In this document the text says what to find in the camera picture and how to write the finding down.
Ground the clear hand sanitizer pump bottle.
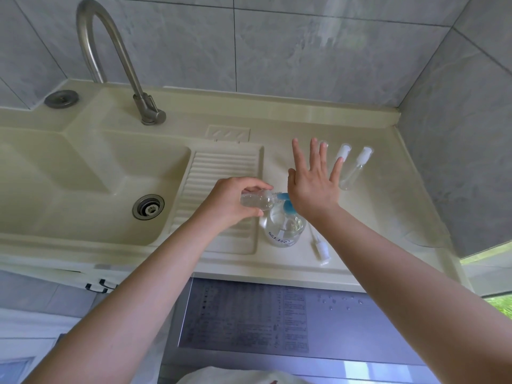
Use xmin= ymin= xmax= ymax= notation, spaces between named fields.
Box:
xmin=260 ymin=192 xmax=308 ymax=248

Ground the grey washing machine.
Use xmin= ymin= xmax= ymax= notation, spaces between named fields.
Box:
xmin=159 ymin=277 xmax=437 ymax=384

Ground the person's right forearm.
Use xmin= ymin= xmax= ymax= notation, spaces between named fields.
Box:
xmin=311 ymin=203 xmax=512 ymax=384

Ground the person's left hand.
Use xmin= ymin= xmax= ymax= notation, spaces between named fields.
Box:
xmin=199 ymin=176 xmax=274 ymax=233

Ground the person's white shirt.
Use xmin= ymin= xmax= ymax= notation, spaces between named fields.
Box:
xmin=175 ymin=366 xmax=309 ymax=384

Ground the round steel hole cover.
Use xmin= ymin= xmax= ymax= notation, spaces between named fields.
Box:
xmin=44 ymin=90 xmax=79 ymax=109

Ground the cream sink with washboard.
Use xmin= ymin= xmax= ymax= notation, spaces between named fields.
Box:
xmin=0 ymin=78 xmax=473 ymax=294

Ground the person's right hand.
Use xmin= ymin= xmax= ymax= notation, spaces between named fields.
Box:
xmin=287 ymin=138 xmax=345 ymax=225

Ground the glass window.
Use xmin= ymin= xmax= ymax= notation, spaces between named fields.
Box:
xmin=460 ymin=242 xmax=512 ymax=321

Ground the curved steel faucet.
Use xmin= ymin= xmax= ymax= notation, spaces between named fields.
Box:
xmin=76 ymin=0 xmax=167 ymax=126

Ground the white spray cap with tube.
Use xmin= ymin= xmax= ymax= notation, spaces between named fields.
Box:
xmin=310 ymin=226 xmax=332 ymax=266

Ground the white cabinet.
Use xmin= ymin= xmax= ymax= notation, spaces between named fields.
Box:
xmin=0 ymin=259 xmax=185 ymax=300

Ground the steel sink drain strainer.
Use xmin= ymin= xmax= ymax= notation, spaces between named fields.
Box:
xmin=132 ymin=194 xmax=165 ymax=221

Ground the person's left forearm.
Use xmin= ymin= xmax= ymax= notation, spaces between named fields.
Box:
xmin=22 ymin=213 xmax=221 ymax=384

